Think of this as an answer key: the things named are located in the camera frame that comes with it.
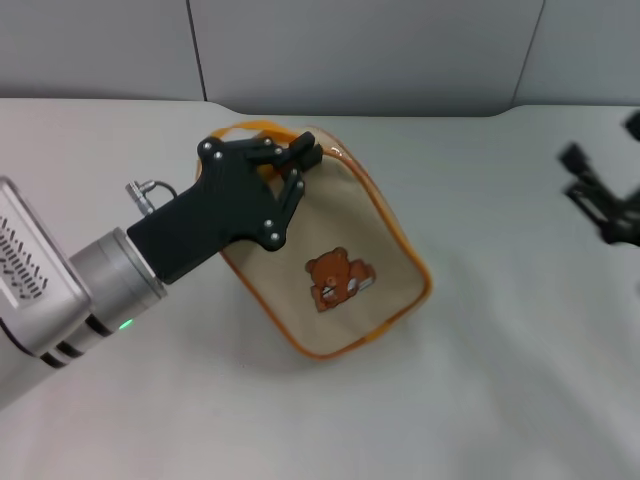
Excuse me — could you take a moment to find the silver left wrist cable connector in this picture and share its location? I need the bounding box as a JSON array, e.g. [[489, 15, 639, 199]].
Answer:
[[124, 180, 179, 218]]

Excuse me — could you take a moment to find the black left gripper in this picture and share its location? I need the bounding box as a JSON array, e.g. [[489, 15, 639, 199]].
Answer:
[[126, 130, 324, 287]]

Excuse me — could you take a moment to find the beige food bag orange trim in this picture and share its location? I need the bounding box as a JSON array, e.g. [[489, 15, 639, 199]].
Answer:
[[206, 119, 434, 362]]

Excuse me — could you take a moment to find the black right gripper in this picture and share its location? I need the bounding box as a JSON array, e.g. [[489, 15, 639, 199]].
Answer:
[[557, 141, 640, 247]]

